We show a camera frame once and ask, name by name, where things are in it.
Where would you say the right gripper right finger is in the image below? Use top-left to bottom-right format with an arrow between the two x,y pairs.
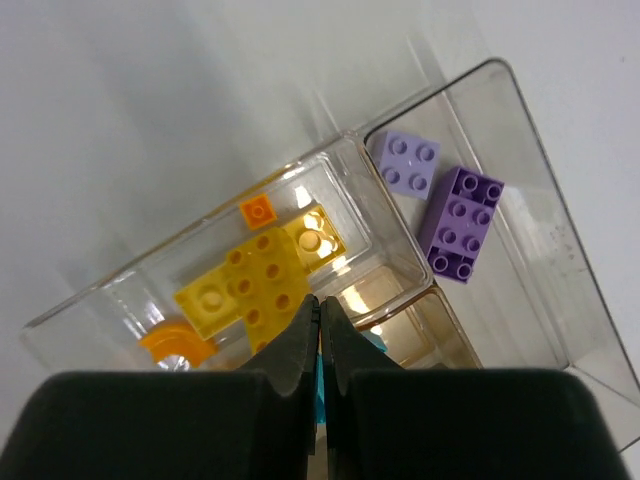
320,297 -> 628,479

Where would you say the teal lego block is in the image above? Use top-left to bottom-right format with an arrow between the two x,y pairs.
315,327 -> 388,425

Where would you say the lilac lego brick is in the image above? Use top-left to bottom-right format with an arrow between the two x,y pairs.
372,130 -> 441,200

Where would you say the long yellow lego plate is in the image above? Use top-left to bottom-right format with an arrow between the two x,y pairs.
174,205 -> 346,340

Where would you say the orange-yellow lego brick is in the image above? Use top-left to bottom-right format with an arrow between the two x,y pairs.
224,227 -> 311,354

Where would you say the dark purple lego brick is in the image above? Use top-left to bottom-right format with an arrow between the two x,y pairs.
417,166 -> 504,284

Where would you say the clear small container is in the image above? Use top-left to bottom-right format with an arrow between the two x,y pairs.
21,136 -> 433,371

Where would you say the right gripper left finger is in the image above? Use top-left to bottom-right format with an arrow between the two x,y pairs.
1,295 -> 320,479

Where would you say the clear long container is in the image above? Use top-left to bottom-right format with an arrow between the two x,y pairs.
365,58 -> 639,451

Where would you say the small orange lego plate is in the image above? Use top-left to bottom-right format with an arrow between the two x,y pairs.
239,194 -> 277,230

